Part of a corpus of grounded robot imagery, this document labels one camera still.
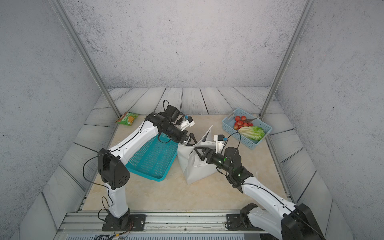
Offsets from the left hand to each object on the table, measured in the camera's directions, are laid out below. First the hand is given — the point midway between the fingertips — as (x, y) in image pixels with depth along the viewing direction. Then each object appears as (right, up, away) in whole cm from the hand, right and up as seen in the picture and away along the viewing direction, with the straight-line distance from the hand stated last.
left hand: (194, 143), depth 78 cm
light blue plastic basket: (+23, +9, +27) cm, 37 cm away
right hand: (+2, -3, -4) cm, 5 cm away
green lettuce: (+40, +5, +24) cm, 46 cm away
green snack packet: (-52, +15, +37) cm, 65 cm away
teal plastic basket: (-26, -13, +19) cm, 34 cm away
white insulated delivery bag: (+1, -14, +3) cm, 15 cm away
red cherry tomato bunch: (+35, +12, +33) cm, 50 cm away
